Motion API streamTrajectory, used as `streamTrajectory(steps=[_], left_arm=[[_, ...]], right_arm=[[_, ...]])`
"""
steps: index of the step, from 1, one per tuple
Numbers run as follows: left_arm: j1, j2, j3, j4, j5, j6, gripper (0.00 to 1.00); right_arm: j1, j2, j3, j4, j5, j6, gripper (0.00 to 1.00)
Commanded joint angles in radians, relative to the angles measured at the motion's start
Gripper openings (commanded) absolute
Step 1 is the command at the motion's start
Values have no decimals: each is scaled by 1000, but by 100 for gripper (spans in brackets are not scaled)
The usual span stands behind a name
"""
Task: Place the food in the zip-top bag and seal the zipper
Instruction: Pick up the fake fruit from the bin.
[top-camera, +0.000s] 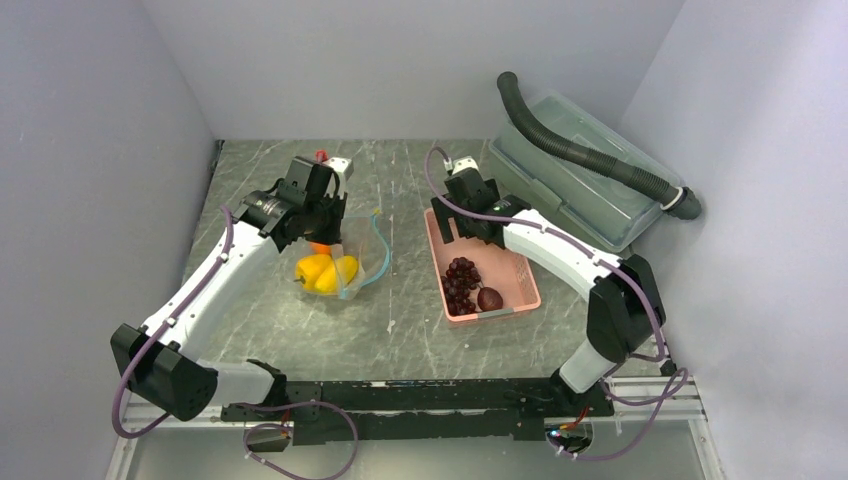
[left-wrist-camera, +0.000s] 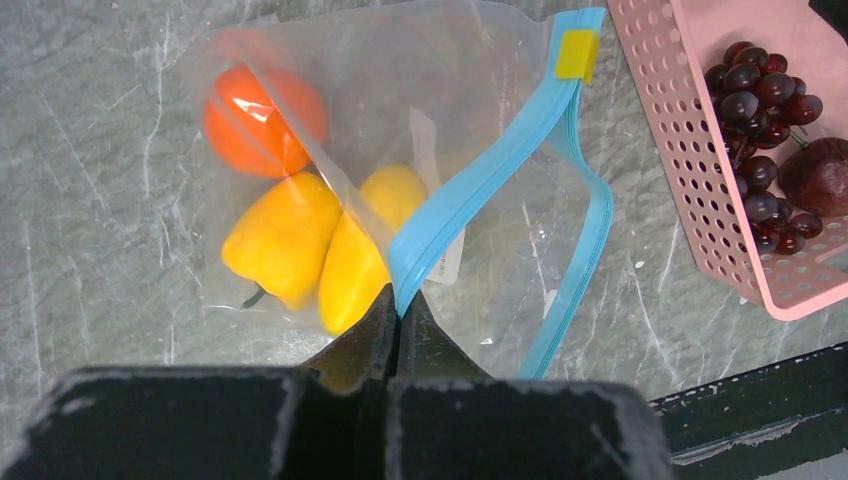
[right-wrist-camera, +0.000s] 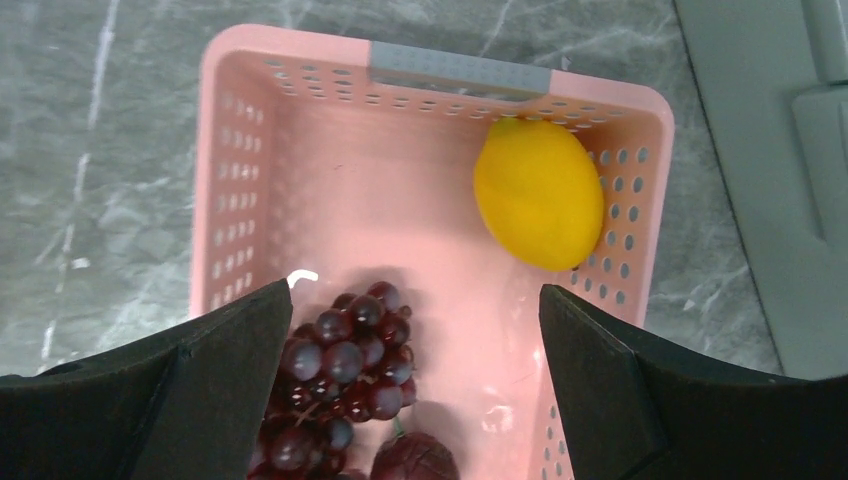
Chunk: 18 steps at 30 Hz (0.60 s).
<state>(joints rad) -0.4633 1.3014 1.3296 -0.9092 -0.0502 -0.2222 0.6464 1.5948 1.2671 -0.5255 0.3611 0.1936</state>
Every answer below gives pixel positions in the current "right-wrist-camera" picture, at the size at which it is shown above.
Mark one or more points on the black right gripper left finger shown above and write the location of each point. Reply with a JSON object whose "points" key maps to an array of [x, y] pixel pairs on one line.
{"points": [[184, 403]]}

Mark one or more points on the dark purple grape bunch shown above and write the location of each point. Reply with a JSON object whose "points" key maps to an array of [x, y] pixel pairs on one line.
{"points": [[349, 365]]}

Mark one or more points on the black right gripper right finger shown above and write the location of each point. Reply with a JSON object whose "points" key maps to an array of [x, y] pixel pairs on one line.
{"points": [[634, 405]]}

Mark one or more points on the dark red round fruit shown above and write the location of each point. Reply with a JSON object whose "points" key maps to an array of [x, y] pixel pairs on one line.
{"points": [[414, 456]]}

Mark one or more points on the green lidded storage box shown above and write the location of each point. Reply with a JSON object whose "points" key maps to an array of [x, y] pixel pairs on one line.
{"points": [[772, 77]]}

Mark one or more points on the pink perforated plastic basket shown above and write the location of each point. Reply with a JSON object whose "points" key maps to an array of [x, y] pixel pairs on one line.
{"points": [[336, 162]]}

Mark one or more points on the yellow mango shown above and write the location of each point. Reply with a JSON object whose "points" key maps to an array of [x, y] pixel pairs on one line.
{"points": [[539, 193]]}

